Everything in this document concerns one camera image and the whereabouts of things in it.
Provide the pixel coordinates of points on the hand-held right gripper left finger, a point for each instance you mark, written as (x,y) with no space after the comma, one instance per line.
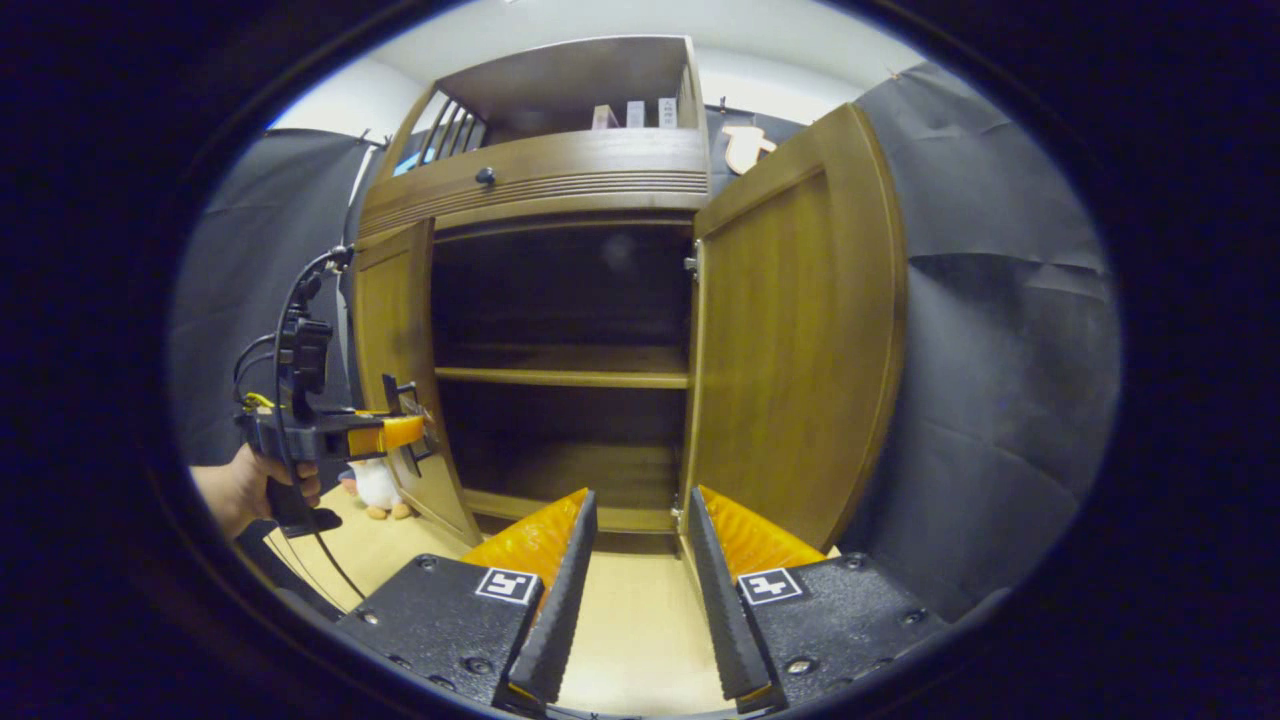
(560,620)

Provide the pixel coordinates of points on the metal door hinge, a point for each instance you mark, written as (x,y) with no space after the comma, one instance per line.
(690,264)

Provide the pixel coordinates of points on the wooden cabinet drawer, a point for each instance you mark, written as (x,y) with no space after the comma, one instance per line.
(580,170)

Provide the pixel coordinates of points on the wooden double-door shoe cabinet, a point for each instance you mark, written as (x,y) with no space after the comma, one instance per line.
(560,170)

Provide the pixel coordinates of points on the black backdrop cloth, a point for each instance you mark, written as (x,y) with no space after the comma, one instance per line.
(1000,350)

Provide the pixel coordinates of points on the wooden shoe cabinet door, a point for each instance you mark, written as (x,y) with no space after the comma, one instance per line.
(395,320)
(790,340)

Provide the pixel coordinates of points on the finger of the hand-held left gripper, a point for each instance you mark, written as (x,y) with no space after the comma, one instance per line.
(385,435)

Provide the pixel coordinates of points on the white plush toy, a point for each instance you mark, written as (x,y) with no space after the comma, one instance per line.
(378,487)

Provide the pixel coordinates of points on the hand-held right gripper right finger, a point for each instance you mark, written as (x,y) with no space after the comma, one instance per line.
(722,620)

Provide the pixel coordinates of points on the white book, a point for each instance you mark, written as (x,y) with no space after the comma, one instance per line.
(667,112)

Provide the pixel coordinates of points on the black round drawer knob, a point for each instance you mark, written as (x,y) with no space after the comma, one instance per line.
(485,176)

